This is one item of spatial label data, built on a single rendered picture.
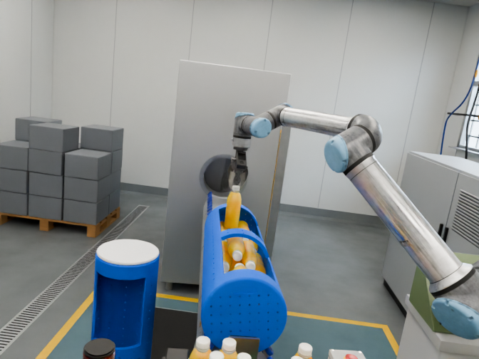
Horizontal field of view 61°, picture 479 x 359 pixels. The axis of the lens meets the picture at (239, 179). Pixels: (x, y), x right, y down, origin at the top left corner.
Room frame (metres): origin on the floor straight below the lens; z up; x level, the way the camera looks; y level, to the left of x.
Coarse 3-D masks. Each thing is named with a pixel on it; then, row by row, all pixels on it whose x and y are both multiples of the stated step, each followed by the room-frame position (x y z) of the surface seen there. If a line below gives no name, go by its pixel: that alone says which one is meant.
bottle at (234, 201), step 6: (234, 192) 1.93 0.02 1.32; (228, 198) 1.93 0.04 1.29; (234, 198) 1.92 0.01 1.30; (240, 198) 1.93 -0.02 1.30; (228, 204) 1.92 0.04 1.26; (234, 204) 1.91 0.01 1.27; (240, 204) 1.93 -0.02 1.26; (228, 210) 1.92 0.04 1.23; (234, 210) 1.91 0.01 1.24; (228, 216) 1.92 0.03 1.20; (234, 216) 1.91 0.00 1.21; (228, 222) 1.91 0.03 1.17; (234, 222) 1.91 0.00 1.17; (228, 228) 1.91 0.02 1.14; (234, 228) 1.92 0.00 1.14
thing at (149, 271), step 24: (96, 264) 1.65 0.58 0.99; (144, 264) 1.64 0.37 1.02; (96, 288) 1.66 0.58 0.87; (120, 288) 1.86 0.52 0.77; (144, 288) 1.65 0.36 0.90; (96, 312) 1.74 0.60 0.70; (120, 312) 1.86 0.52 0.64; (144, 312) 1.65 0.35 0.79; (96, 336) 1.76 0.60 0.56; (120, 336) 1.86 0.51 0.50; (144, 336) 1.66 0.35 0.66
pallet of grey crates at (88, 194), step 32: (32, 128) 4.34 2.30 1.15; (64, 128) 4.38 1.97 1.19; (96, 128) 4.73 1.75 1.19; (0, 160) 4.35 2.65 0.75; (32, 160) 4.34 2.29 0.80; (64, 160) 4.38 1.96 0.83; (96, 160) 4.31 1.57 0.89; (0, 192) 4.35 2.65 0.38; (32, 192) 4.34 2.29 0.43; (64, 192) 4.33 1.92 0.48; (96, 192) 4.33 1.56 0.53; (0, 224) 4.34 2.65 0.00; (96, 224) 4.35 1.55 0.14
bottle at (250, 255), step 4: (244, 244) 1.69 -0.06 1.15; (248, 244) 1.68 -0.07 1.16; (252, 244) 1.71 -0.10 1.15; (248, 248) 1.64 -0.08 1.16; (252, 248) 1.66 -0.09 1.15; (244, 252) 1.61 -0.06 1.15; (248, 252) 1.60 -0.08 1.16; (252, 252) 1.61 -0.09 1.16; (244, 256) 1.58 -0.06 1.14; (248, 256) 1.57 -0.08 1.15; (252, 256) 1.57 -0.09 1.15; (256, 256) 1.59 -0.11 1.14; (240, 260) 1.60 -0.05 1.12; (244, 260) 1.56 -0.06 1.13; (248, 260) 1.56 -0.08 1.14; (252, 260) 1.56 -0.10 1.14; (256, 260) 1.57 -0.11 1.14; (244, 264) 1.56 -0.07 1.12; (256, 264) 1.57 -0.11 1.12
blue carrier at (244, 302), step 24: (216, 216) 1.90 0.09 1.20; (240, 216) 2.06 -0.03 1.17; (216, 240) 1.59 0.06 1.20; (216, 264) 1.36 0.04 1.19; (264, 264) 1.68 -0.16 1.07; (216, 288) 1.19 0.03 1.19; (240, 288) 1.20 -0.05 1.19; (264, 288) 1.20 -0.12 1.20; (216, 312) 1.19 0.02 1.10; (240, 312) 1.19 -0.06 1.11; (264, 312) 1.20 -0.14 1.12; (216, 336) 1.19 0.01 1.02; (264, 336) 1.20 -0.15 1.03
